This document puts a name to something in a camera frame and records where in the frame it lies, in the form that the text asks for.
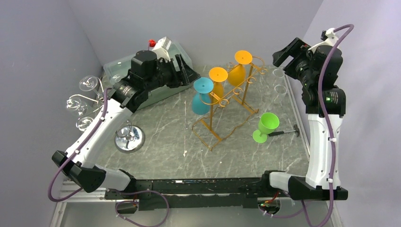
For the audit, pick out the silver spiral glass stand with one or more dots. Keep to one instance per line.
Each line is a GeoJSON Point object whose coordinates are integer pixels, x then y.
{"type": "Point", "coordinates": [128, 138]}

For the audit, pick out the blue wine glass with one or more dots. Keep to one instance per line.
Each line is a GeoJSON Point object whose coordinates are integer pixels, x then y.
{"type": "Point", "coordinates": [203, 86]}

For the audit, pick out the gold wire glass rack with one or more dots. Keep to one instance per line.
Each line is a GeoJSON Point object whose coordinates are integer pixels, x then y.
{"type": "Point", "coordinates": [230, 112]}

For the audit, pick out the clear glass on stand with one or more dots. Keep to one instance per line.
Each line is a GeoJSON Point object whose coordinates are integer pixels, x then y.
{"type": "Point", "coordinates": [77, 105]}
{"type": "Point", "coordinates": [89, 83]}
{"type": "Point", "coordinates": [84, 122]}

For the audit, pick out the clear wine glass front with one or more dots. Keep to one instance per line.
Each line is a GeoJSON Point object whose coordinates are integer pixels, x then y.
{"type": "Point", "coordinates": [278, 75]}

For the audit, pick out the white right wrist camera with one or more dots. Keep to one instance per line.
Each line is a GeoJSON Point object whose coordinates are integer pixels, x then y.
{"type": "Point", "coordinates": [328, 37]}

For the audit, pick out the black handled hammer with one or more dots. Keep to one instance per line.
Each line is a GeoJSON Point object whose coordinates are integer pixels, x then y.
{"type": "Point", "coordinates": [295, 130]}

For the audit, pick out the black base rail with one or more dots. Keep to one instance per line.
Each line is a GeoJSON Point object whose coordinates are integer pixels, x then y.
{"type": "Point", "coordinates": [151, 194]}

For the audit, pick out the green wine glass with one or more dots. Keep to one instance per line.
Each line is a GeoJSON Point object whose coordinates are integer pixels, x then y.
{"type": "Point", "coordinates": [267, 124]}

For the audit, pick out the clear wine glass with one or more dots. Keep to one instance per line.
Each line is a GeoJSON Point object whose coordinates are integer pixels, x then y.
{"type": "Point", "coordinates": [278, 75]}
{"type": "Point", "coordinates": [281, 91]}

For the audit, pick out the clear glass on stand upper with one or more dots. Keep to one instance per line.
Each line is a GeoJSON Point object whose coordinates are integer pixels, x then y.
{"type": "Point", "coordinates": [89, 83]}

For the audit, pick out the orange wine glass rear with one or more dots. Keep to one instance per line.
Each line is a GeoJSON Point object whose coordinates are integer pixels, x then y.
{"type": "Point", "coordinates": [236, 75]}

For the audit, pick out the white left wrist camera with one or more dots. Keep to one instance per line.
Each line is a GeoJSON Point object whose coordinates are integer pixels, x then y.
{"type": "Point", "coordinates": [160, 47]}

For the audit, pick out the orange wine glass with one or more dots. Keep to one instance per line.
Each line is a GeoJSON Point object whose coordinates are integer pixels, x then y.
{"type": "Point", "coordinates": [218, 75]}
{"type": "Point", "coordinates": [236, 75]}

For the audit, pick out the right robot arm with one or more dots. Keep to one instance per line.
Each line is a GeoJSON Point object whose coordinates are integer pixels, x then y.
{"type": "Point", "coordinates": [316, 67]}

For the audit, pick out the orange wine glass front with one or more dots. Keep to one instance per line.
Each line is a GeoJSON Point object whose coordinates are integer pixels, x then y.
{"type": "Point", "coordinates": [218, 75]}

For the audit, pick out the clear glass on stand middle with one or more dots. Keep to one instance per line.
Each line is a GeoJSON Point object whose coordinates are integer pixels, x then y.
{"type": "Point", "coordinates": [77, 105]}

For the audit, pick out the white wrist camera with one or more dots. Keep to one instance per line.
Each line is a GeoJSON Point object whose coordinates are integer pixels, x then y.
{"type": "Point", "coordinates": [328, 37]}
{"type": "Point", "coordinates": [160, 47]}

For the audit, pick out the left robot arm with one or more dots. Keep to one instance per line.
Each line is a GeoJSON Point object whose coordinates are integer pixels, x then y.
{"type": "Point", "coordinates": [78, 162]}

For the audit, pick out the clear glass on stand lower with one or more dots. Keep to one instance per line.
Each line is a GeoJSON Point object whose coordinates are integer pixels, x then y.
{"type": "Point", "coordinates": [84, 122]}

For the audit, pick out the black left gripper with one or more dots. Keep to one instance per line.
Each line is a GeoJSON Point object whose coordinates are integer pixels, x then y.
{"type": "Point", "coordinates": [177, 80]}

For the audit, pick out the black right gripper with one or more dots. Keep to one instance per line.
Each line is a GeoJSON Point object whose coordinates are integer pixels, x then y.
{"type": "Point", "coordinates": [280, 56]}

